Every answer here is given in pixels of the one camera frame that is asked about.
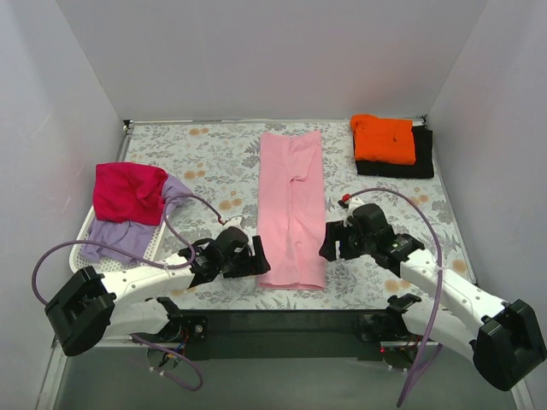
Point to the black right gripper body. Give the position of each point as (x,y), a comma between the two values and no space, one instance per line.
(340,241)

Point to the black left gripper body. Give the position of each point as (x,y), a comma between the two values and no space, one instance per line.
(249,260)

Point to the pink t shirt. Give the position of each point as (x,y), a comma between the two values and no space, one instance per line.
(291,218)

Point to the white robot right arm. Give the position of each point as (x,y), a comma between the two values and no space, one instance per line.
(503,340)

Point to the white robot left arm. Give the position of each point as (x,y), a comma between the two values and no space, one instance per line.
(93,305)

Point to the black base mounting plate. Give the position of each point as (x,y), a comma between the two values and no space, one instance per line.
(292,334)

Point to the black folded t shirt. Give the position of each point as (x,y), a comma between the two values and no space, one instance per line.
(422,169)

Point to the lavender t shirt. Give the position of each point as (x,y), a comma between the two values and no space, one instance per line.
(127,241)

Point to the orange folded t shirt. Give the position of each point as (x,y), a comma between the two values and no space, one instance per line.
(383,139)

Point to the red t shirt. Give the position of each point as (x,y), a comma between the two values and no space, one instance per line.
(127,191)

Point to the white plastic basket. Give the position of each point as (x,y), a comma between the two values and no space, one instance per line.
(77,258)

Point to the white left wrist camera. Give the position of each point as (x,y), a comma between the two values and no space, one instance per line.
(235,222)

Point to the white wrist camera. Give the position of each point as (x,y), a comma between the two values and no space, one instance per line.
(349,203)
(235,222)

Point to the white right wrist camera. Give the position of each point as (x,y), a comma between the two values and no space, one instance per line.
(349,203)

